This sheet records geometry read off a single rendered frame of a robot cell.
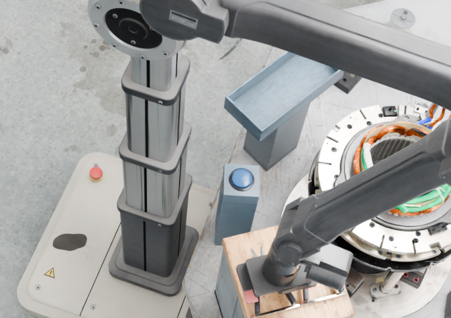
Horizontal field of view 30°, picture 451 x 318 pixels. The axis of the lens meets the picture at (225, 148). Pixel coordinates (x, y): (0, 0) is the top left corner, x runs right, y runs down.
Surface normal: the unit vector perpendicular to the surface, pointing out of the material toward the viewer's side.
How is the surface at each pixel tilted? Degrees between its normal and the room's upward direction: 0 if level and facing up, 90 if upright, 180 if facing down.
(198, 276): 0
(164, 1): 84
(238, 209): 90
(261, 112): 0
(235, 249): 0
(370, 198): 83
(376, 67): 81
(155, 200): 90
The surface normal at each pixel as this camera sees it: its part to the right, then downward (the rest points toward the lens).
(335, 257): 0.22, -0.53
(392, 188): -0.36, 0.73
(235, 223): -0.03, 0.87
